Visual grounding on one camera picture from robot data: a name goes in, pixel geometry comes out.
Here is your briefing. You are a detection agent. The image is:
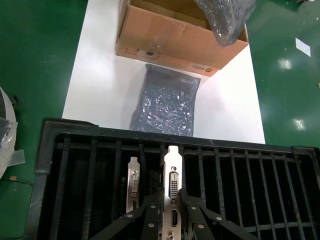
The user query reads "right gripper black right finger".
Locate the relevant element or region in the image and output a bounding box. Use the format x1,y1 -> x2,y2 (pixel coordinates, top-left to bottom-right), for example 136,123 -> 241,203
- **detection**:
179,188 -> 259,240

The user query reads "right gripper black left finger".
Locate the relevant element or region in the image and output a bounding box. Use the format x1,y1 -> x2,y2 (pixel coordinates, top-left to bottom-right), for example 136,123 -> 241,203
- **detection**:
89,194 -> 164,240

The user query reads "graphics card silver bracket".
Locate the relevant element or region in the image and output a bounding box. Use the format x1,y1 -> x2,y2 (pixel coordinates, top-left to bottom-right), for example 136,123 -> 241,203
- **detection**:
126,155 -> 141,217
162,144 -> 186,240

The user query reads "grey translucent antistatic bag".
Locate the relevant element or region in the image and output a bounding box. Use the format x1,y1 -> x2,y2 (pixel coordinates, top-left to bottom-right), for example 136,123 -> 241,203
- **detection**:
129,63 -> 202,139
194,0 -> 257,47

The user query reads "black slotted plastic container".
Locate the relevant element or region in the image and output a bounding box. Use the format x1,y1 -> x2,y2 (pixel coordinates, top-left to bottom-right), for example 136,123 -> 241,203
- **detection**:
23,117 -> 320,240

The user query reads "open brown cardboard box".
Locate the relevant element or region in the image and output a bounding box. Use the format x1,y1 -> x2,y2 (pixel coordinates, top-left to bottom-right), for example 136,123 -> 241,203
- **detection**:
114,0 -> 250,77

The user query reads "grey tape strip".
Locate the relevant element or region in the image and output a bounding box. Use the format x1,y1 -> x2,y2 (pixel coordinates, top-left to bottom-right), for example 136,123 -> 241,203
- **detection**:
10,149 -> 26,166

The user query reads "white curved base panel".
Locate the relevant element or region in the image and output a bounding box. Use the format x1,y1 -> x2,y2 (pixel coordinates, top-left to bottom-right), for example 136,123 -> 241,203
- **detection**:
0,86 -> 18,179

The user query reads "clear plastic bag scrap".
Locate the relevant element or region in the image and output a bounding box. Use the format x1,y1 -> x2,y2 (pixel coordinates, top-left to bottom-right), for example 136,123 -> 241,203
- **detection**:
0,116 -> 19,151

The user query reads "white paper sheet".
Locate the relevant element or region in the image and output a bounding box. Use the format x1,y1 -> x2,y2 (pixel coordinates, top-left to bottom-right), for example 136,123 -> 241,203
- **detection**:
294,37 -> 312,57

